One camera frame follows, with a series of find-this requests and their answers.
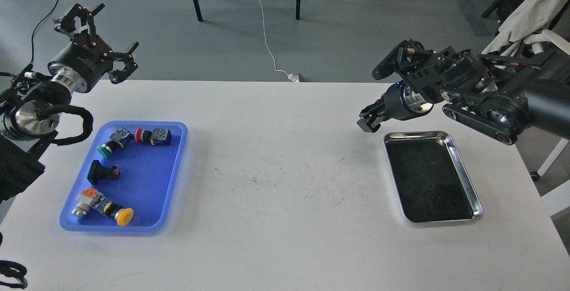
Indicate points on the white power adapter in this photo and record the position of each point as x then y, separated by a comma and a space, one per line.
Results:
297, 78

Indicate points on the silver metal tray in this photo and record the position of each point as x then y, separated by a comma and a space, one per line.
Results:
431, 181

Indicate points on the black push button switch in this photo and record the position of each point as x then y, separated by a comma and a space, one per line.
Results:
98, 172

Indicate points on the white chair frame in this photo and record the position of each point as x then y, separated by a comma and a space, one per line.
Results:
535, 40

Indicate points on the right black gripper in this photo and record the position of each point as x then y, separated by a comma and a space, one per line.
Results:
399, 102

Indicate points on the yellow push button switch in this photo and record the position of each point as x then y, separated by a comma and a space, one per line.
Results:
117, 212

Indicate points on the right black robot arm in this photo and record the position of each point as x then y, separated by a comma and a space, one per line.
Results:
494, 95

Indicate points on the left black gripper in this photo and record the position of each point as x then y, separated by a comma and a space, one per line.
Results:
87, 63

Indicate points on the blue plastic tray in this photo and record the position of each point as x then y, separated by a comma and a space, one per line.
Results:
146, 182

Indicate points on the green push button switch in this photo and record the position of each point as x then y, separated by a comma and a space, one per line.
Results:
119, 139

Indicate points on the red push button switch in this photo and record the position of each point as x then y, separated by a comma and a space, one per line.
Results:
156, 137

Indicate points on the beige cloth on chair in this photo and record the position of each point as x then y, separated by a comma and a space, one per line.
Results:
529, 17

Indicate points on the grey orange switch module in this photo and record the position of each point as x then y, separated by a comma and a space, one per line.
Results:
88, 199

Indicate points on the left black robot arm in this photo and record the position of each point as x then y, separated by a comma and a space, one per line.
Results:
36, 110

